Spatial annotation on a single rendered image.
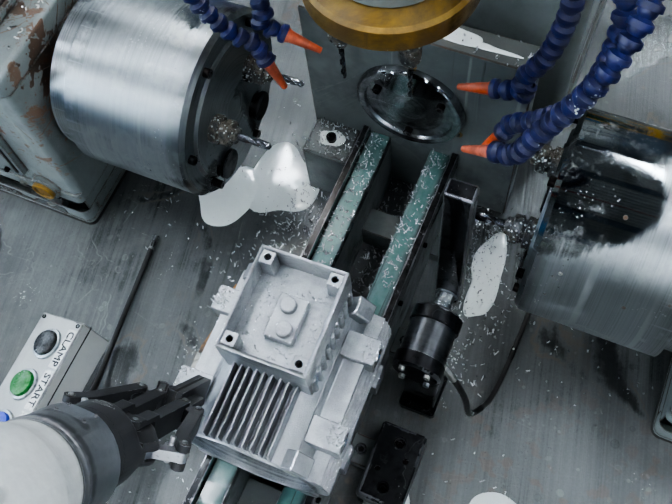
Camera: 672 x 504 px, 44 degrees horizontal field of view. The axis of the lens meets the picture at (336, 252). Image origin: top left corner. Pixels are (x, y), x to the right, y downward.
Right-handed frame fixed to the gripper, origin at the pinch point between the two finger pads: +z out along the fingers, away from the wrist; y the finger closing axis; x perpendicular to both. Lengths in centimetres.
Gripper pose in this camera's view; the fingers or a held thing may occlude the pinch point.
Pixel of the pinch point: (186, 397)
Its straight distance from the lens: 87.1
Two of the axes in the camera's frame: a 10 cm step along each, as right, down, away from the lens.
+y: -9.2, -3.3, 2.3
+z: 2.6, -0.6, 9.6
